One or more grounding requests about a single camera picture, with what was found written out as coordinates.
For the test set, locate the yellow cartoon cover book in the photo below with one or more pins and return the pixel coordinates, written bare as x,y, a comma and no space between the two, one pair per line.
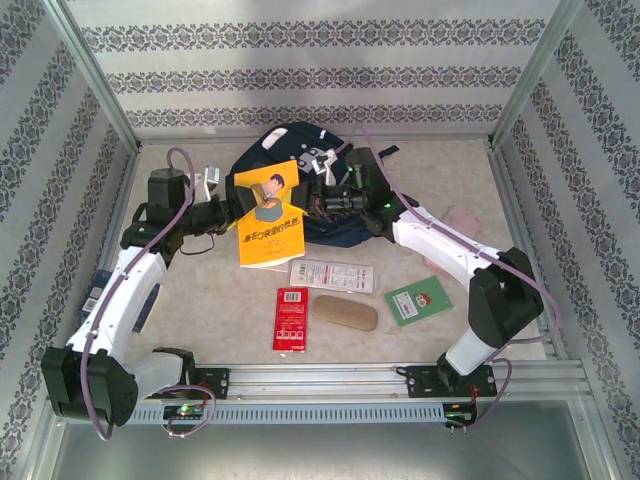
270,240

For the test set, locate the navy blue backpack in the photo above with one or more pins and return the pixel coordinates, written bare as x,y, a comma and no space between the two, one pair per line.
335,232

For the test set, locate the white plastic package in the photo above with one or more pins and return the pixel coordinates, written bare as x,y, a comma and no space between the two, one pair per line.
332,276

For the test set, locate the tan glasses case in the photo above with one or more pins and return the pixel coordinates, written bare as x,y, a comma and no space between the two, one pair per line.
345,312

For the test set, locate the green card with barcode label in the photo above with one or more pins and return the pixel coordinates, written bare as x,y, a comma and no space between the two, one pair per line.
417,301

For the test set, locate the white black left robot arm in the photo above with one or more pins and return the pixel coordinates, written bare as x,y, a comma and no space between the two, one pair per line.
120,300

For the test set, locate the red flat package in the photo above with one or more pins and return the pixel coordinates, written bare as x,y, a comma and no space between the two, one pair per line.
290,320

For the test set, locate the pink pencil case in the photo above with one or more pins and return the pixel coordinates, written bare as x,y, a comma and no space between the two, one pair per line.
465,220

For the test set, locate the small circuit board green light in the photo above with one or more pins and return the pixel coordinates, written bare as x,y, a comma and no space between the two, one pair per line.
184,412

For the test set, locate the small circuit board with plugs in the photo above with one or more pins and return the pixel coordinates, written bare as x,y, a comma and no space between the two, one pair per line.
459,415

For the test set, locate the aluminium frame post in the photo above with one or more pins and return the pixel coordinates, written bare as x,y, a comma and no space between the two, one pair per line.
90,65
537,65

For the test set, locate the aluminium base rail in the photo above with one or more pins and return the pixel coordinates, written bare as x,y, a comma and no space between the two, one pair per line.
320,380

